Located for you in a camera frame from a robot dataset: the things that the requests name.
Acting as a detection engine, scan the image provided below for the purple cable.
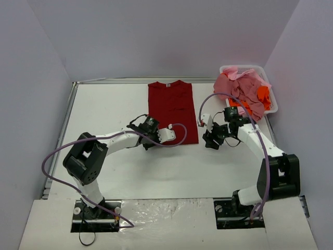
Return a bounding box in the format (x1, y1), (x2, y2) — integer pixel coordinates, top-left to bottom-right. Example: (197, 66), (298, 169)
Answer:
(41, 123), (188, 229)
(198, 93), (272, 223)

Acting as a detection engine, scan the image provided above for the pink t-shirt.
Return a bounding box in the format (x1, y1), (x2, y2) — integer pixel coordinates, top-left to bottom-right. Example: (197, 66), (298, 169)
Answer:
(213, 66), (272, 121)

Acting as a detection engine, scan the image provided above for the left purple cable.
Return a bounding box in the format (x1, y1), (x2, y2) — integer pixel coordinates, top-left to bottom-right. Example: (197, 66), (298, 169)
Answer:
(41, 123), (188, 229)

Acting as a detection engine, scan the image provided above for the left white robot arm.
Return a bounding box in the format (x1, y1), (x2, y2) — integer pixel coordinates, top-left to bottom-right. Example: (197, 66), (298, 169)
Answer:
(62, 115), (160, 218)

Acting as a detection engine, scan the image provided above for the white plastic basket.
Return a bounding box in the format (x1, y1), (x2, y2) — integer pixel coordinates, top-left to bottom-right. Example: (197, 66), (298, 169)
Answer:
(219, 65), (278, 115)

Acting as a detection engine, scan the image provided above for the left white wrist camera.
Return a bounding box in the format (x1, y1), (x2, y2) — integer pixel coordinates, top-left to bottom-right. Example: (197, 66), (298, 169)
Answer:
(157, 124), (176, 144)

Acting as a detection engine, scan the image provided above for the dark red t-shirt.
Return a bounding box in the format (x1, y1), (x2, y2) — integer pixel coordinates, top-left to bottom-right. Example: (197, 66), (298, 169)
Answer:
(148, 80), (199, 145)

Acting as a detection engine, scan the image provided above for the black thin cable loop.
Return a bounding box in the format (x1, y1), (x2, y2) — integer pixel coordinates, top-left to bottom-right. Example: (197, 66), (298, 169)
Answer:
(79, 221), (97, 246)

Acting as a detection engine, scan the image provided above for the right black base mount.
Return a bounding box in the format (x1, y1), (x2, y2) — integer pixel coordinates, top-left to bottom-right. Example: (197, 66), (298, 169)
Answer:
(213, 198), (265, 230)

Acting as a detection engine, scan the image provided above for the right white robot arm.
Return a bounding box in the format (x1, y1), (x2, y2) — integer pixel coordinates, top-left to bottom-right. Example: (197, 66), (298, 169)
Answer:
(198, 107), (301, 215)

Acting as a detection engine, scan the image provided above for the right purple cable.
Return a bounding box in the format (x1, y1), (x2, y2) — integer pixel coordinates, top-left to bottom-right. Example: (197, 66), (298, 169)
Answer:
(198, 93), (272, 223)

